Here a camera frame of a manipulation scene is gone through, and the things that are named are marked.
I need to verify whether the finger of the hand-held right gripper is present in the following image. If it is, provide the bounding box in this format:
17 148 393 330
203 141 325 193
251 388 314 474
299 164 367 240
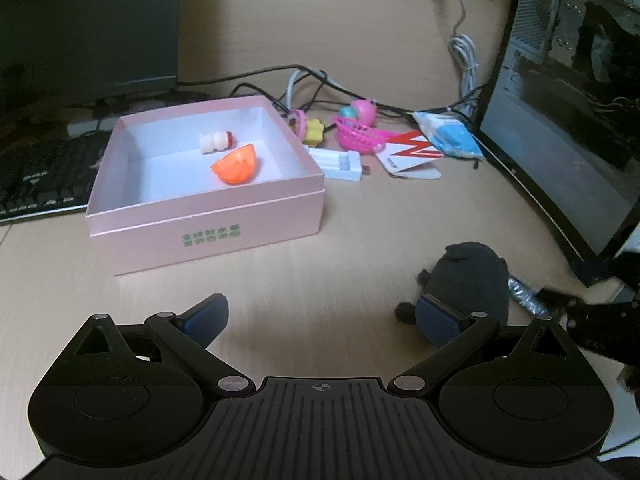
538 285 589 309

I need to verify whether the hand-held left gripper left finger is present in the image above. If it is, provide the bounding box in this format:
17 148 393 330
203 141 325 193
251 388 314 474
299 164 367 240
65 292 253 395

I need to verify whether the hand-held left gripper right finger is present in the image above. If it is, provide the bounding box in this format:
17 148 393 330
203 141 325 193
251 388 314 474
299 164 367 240
392 294 583 396

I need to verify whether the black plush toy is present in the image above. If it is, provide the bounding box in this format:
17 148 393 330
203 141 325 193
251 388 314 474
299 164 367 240
395 241 511 326

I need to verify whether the pink cardboard box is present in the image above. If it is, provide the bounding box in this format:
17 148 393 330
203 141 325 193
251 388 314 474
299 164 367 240
84 94 327 278

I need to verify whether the red and white card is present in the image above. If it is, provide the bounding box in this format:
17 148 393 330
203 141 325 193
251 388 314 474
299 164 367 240
375 131 445 181

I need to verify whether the blue and white packet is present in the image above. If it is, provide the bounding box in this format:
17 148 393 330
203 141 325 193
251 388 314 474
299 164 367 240
411 110 483 160

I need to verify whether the pink toy basket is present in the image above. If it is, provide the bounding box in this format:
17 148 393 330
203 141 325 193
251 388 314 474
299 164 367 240
332 116 396 155

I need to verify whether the pink pig toy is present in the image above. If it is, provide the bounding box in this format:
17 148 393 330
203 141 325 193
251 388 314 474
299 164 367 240
350 98 381 123

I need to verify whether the silver foil wrapper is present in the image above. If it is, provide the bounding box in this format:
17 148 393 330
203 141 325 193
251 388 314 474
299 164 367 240
506 274 551 317

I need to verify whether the orange half-shell toy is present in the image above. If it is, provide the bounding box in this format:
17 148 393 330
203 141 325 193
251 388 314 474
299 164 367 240
210 144 260 186

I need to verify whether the glass-sided computer case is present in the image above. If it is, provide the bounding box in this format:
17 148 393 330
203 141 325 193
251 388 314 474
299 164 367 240
475 0 640 286

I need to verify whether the black keyboard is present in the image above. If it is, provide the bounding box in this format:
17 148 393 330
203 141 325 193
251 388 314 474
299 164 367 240
0 135 108 223

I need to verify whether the white power strip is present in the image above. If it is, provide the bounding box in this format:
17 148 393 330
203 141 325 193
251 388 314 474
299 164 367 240
67 117 121 137

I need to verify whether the black monitor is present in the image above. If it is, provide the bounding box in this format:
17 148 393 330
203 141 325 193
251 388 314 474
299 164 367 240
0 0 211 111

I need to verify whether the black cable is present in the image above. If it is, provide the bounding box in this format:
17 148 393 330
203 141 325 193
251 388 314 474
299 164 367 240
177 63 481 113
229 80 296 113

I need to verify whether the grey-white cable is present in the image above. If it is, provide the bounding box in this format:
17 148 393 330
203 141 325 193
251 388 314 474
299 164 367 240
286 70 307 111

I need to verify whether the white cable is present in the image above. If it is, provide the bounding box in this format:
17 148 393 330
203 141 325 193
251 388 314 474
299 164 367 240
439 0 482 111

